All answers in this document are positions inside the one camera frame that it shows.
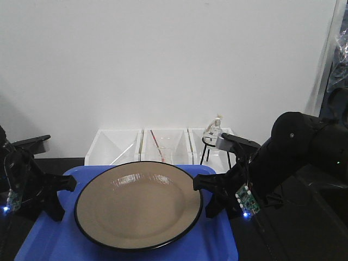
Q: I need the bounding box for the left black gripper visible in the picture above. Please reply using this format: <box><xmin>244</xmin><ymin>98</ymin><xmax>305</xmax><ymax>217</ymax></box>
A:
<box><xmin>1</xmin><ymin>152</ymin><xmax>76</xmax><ymax>222</ymax></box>

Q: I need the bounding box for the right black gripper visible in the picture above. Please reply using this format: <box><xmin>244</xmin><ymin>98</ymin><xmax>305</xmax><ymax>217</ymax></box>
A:
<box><xmin>193</xmin><ymin>156</ymin><xmax>259</xmax><ymax>220</ymax></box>

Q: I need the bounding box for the blue plastic tray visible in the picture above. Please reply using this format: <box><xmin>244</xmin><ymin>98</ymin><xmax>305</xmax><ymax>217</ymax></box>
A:
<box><xmin>15</xmin><ymin>165</ymin><xmax>239</xmax><ymax>260</ymax></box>

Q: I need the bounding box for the beige plate with black rim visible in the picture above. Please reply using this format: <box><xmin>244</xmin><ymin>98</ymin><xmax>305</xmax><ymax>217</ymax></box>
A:
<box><xmin>74</xmin><ymin>161</ymin><xmax>203</xmax><ymax>252</ymax></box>

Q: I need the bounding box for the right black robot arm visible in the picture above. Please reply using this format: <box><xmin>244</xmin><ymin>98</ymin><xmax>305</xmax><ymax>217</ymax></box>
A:
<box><xmin>193</xmin><ymin>88</ymin><xmax>347</xmax><ymax>218</ymax></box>

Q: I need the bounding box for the right white plastic bin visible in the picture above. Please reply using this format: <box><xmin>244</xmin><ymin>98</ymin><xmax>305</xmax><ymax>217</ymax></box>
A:
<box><xmin>188</xmin><ymin>128</ymin><xmax>236</xmax><ymax>173</ymax></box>

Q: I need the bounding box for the white plastic bin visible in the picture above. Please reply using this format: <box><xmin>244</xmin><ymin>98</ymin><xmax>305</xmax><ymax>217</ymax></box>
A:
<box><xmin>188</xmin><ymin>128</ymin><xmax>236</xmax><ymax>173</ymax></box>
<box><xmin>84</xmin><ymin>129</ymin><xmax>142</xmax><ymax>166</ymax></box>
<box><xmin>140</xmin><ymin>128</ymin><xmax>194</xmax><ymax>165</ymax></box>

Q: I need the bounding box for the right green circuit board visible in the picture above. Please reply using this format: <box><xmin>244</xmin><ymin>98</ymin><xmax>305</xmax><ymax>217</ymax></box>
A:
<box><xmin>235</xmin><ymin>184</ymin><xmax>260</xmax><ymax>219</ymax></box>

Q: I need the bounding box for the green circuit board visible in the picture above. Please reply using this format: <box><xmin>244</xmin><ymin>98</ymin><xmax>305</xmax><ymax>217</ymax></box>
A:
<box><xmin>7</xmin><ymin>189</ymin><xmax>22</xmax><ymax>212</ymax></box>
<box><xmin>235</xmin><ymin>184</ymin><xmax>260</xmax><ymax>219</ymax></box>

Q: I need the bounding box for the left green circuit board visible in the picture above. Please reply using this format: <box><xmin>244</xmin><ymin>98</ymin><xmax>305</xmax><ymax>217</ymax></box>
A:
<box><xmin>7</xmin><ymin>189</ymin><xmax>22</xmax><ymax>212</ymax></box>

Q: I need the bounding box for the glass alcohol lamp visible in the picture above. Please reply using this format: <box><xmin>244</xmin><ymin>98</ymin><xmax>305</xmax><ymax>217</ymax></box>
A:
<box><xmin>202</xmin><ymin>114</ymin><xmax>223</xmax><ymax>150</ymax></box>

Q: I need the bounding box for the middle white plastic bin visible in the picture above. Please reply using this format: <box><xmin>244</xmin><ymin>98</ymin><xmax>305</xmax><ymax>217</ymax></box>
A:
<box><xmin>140</xmin><ymin>128</ymin><xmax>194</xmax><ymax>165</ymax></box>

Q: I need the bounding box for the clear glass beaker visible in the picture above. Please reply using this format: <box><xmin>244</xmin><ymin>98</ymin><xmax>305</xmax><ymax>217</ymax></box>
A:
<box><xmin>159</xmin><ymin>147</ymin><xmax>173</xmax><ymax>164</ymax></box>

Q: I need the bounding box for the left white plastic bin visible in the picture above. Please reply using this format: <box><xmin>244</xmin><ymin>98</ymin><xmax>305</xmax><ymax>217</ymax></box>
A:
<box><xmin>84</xmin><ymin>129</ymin><xmax>142</xmax><ymax>166</ymax></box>

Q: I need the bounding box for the clear glass rod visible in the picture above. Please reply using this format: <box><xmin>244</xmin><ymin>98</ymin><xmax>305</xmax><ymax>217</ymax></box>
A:
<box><xmin>109</xmin><ymin>143</ymin><xmax>135</xmax><ymax>165</ymax></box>

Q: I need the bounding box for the blue metal rack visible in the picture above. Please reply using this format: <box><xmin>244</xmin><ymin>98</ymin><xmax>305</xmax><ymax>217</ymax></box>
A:
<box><xmin>320</xmin><ymin>61</ymin><xmax>347</xmax><ymax>125</ymax></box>

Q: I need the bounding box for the clear plastic bag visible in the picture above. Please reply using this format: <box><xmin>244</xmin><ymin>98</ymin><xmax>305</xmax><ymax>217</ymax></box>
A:
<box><xmin>327</xmin><ymin>28</ymin><xmax>347</xmax><ymax>92</ymax></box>

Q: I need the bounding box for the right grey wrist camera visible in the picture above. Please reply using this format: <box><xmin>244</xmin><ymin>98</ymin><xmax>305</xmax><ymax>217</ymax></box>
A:
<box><xmin>215</xmin><ymin>133</ymin><xmax>238</xmax><ymax>152</ymax></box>

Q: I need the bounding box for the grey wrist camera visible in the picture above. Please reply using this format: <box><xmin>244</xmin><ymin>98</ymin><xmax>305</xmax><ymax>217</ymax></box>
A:
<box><xmin>13</xmin><ymin>135</ymin><xmax>51</xmax><ymax>154</ymax></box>
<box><xmin>215</xmin><ymin>133</ymin><xmax>238</xmax><ymax>152</ymax></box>

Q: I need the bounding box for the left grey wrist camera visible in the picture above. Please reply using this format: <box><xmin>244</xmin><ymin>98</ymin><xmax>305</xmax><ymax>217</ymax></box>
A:
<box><xmin>13</xmin><ymin>135</ymin><xmax>51</xmax><ymax>154</ymax></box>

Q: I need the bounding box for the black wire tripod stand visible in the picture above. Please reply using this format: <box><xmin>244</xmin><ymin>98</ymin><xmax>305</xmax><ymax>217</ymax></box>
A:
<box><xmin>200</xmin><ymin>137</ymin><xmax>232</xmax><ymax>169</ymax></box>

